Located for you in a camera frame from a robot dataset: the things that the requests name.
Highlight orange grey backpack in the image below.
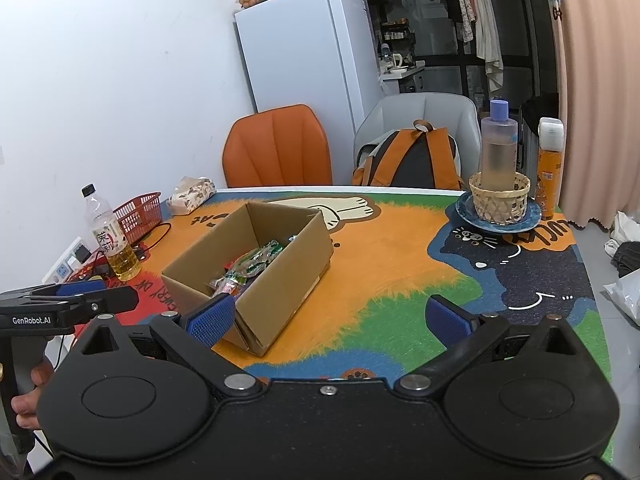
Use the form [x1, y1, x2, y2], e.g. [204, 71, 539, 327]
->
[351, 120, 463, 190]

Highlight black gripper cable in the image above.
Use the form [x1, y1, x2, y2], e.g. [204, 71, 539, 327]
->
[34, 427, 55, 457]

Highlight orange spray can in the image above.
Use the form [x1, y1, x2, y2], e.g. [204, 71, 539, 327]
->
[535, 117, 566, 216]

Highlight pink curtain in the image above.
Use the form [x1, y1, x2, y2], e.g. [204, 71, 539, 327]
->
[542, 0, 640, 228]

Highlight clear bottle purple cap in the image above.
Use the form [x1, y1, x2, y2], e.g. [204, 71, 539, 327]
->
[480, 99, 522, 193]

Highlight grey chair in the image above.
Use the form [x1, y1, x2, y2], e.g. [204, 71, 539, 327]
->
[353, 92, 482, 191]

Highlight white power strip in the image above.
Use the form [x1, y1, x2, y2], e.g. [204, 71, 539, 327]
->
[42, 236, 91, 286]

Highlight large white plastic bag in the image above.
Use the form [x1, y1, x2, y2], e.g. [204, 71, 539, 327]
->
[602, 267, 640, 328]

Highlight small white plastic bag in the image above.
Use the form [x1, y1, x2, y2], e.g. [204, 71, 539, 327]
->
[604, 210, 640, 256]

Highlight blue plate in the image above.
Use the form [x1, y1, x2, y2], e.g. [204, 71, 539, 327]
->
[455, 192, 542, 235]

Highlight person's left hand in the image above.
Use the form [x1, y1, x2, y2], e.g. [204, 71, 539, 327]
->
[11, 357, 55, 430]

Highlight wicker basket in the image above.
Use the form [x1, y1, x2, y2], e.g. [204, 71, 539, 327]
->
[468, 171, 531, 226]

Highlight dark green snack packet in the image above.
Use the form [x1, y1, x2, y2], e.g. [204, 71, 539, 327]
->
[240, 240, 283, 276]

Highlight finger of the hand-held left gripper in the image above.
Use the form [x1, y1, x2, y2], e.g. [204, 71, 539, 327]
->
[0, 280, 108, 306]
[65, 288, 140, 315]

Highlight white fridge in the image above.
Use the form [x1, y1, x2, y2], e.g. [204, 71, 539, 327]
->
[235, 0, 383, 113]

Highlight tea bottle black cap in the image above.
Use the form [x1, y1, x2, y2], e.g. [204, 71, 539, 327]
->
[81, 184, 142, 282]

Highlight bright green snack packet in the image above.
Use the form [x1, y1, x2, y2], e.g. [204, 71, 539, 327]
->
[220, 265, 256, 293]

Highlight cardboard box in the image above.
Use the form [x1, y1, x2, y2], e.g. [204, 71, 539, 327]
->
[161, 201, 335, 358]

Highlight white hanging garment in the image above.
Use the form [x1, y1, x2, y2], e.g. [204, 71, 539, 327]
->
[467, 0, 505, 93]

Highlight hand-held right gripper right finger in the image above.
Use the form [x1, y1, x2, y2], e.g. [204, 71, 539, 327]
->
[394, 294, 586, 401]

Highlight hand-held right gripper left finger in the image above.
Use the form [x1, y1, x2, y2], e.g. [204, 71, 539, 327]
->
[70, 293, 263, 402]

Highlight dark clothes pile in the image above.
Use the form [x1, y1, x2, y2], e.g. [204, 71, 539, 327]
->
[612, 241, 640, 278]

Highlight orange chair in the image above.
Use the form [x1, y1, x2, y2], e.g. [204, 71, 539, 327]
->
[222, 104, 334, 188]

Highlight patterned tissue pack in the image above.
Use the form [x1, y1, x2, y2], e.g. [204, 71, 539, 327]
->
[166, 176, 217, 217]

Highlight patterned hanging garment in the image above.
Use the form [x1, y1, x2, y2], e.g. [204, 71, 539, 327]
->
[450, 0, 476, 43]

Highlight printed cat table mat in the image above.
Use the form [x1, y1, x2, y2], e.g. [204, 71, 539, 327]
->
[65, 187, 613, 461]

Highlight red plastic basket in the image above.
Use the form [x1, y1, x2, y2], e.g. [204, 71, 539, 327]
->
[112, 191, 163, 246]

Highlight black garment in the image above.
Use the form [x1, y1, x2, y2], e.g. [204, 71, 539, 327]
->
[520, 92, 560, 161]

